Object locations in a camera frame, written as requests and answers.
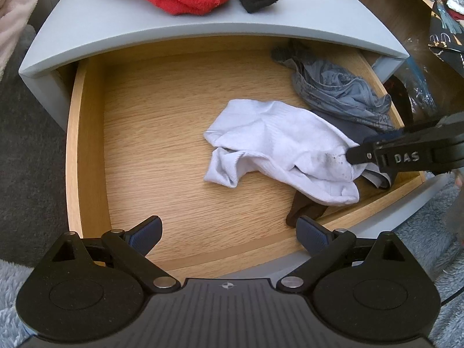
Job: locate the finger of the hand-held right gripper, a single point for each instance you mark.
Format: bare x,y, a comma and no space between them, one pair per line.
409,128
406,157

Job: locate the white sock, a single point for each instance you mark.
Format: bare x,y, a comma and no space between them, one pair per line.
275,134

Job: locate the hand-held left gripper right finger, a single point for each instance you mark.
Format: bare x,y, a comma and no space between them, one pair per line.
311,237

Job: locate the grey patterned underwear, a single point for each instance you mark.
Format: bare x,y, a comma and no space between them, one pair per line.
337,87

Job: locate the pale pink folded blanket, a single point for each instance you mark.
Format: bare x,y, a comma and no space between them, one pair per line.
14,14

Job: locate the dark grey underwear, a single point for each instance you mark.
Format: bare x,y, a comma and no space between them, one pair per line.
340,125

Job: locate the dark brown sock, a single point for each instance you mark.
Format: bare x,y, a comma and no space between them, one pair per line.
301,210

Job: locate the dark patterned cloth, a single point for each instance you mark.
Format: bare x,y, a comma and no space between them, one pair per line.
446,40

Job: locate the pale blue fluffy rug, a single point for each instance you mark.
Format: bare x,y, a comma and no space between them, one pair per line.
417,246

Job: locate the grey nightstand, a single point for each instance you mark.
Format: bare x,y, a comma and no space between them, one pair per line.
145,25

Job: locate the clear blue plastic bag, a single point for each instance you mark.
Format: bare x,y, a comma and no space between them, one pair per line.
417,83

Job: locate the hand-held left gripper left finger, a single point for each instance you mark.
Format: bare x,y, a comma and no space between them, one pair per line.
147,234

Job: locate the wooden drawer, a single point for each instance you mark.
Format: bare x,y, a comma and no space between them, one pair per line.
152,152

